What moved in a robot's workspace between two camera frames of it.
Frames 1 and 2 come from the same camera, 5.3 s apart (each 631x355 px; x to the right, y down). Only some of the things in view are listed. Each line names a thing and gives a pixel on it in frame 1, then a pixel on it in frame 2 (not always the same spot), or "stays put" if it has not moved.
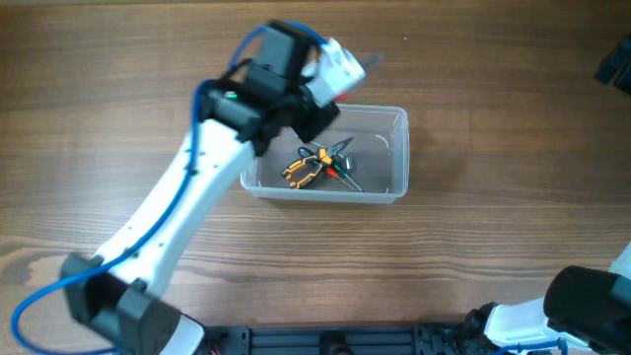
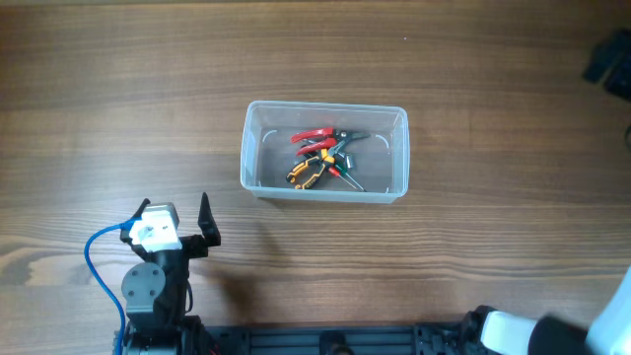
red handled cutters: [340, 97] to [316, 140]
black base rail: [459, 339] stays put
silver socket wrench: [349, 162] stays put
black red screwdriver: [327, 170] stays put
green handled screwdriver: [340, 165] stays put
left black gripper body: [318, 120] to [192, 245]
